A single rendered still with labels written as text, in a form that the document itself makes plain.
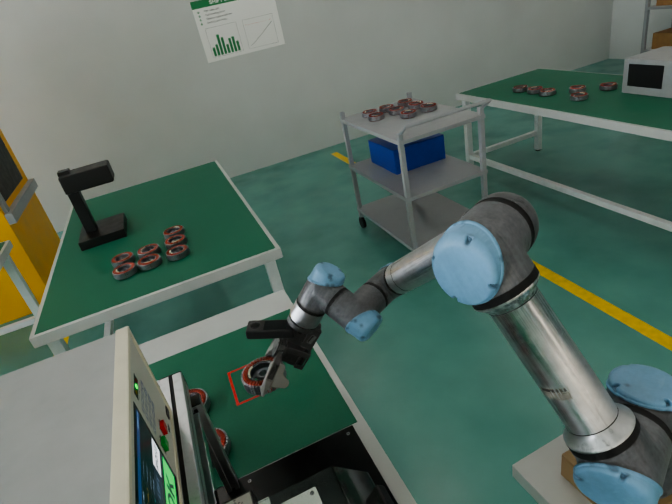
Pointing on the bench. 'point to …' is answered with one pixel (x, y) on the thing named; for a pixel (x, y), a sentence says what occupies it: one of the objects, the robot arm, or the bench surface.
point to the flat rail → (205, 458)
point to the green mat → (203, 361)
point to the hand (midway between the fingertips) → (262, 375)
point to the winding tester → (81, 425)
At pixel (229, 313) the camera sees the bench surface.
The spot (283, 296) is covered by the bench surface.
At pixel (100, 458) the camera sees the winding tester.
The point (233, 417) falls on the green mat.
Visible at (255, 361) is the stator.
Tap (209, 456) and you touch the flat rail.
